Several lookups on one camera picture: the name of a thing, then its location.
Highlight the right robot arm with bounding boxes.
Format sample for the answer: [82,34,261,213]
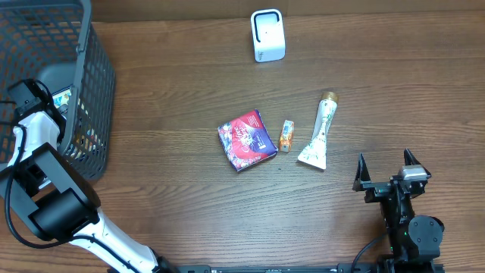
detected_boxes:
[352,149,445,272]

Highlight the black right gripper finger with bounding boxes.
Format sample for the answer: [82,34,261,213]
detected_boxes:
[403,148,431,178]
[352,153,371,190]

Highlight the white orange snack bag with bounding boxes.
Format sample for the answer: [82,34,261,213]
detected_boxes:
[52,87,71,115]

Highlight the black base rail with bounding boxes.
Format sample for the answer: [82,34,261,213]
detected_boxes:
[147,263,446,273]

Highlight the red purple snack packet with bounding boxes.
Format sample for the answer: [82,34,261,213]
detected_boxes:
[217,109,278,171]

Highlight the small orange candy pack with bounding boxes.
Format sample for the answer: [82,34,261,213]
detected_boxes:
[279,120,294,152]

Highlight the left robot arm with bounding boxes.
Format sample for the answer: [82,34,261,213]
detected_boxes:
[1,79,173,272]

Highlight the white barcode scanner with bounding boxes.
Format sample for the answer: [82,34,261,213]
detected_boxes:
[250,8,286,63]

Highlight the grey plastic mesh basket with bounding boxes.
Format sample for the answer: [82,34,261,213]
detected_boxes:
[1,1,116,180]

